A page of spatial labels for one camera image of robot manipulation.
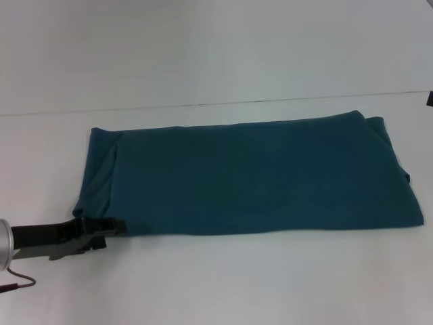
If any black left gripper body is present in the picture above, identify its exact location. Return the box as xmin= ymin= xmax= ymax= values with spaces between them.
xmin=9 ymin=218 xmax=87 ymax=262

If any teal T-shirt with FREE print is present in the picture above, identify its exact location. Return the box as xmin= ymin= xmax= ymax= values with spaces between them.
xmin=72 ymin=110 xmax=426 ymax=237

